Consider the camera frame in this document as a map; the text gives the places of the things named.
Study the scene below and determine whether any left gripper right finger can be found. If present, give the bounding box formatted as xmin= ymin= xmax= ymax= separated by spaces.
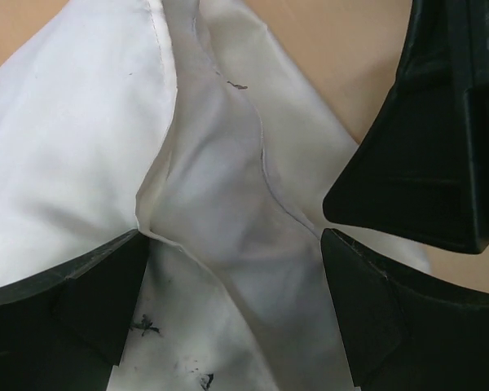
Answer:
xmin=321 ymin=229 xmax=489 ymax=390

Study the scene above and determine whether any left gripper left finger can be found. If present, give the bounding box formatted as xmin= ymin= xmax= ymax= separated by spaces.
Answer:
xmin=0 ymin=230 xmax=149 ymax=391

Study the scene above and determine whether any cream pillowcase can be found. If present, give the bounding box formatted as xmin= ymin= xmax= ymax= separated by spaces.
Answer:
xmin=0 ymin=0 xmax=433 ymax=391

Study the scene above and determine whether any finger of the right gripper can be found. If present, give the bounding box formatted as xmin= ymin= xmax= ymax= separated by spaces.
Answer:
xmin=323 ymin=0 xmax=489 ymax=254

